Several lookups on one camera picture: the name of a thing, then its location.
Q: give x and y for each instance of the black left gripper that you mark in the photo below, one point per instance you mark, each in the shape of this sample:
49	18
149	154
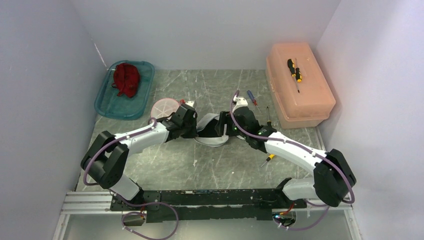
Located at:
193	134

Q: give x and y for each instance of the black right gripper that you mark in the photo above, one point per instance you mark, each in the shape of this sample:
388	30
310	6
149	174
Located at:
225	118

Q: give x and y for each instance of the white mesh blue zip laundry bag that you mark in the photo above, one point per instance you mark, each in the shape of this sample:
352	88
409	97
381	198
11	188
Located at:
213	142

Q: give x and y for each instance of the black bra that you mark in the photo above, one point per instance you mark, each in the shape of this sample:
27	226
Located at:
207	130

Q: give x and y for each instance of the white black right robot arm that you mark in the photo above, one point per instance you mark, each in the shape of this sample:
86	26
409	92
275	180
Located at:
331	178

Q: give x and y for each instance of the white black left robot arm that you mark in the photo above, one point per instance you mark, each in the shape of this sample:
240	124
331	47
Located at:
105	160

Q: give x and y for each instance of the pink zip mesh laundry bag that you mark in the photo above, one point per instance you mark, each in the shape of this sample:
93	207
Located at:
164	108

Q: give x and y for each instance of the black yellow screwdriver on table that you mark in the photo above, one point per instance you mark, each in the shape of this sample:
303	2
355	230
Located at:
269	122

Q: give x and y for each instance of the red cloth garment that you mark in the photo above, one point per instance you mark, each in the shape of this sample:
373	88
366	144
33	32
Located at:
126	79

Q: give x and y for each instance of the teal plastic tray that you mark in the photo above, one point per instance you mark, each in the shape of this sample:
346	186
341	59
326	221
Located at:
109	105

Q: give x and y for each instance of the black yellow screwdriver on box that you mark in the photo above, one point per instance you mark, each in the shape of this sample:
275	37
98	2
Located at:
295	73

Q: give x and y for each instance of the orange translucent plastic storage box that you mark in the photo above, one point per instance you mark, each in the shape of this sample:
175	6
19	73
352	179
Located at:
315	101

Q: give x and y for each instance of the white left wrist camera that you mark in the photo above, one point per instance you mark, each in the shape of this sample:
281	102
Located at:
190	103

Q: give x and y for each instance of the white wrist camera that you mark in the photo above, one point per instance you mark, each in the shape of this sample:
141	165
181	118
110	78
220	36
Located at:
238	102
190	103

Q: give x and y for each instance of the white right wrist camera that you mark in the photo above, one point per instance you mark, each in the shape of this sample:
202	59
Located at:
238	102

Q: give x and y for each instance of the blue red handle screwdriver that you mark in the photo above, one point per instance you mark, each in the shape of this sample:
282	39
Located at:
253	100

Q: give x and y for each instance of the small yellow handle screwdriver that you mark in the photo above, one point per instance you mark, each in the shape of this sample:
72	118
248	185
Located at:
268	159

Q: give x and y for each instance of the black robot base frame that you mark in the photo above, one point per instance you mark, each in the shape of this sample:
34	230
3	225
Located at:
209	204

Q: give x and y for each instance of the aluminium extrusion rail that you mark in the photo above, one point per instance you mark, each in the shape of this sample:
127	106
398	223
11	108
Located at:
81	203

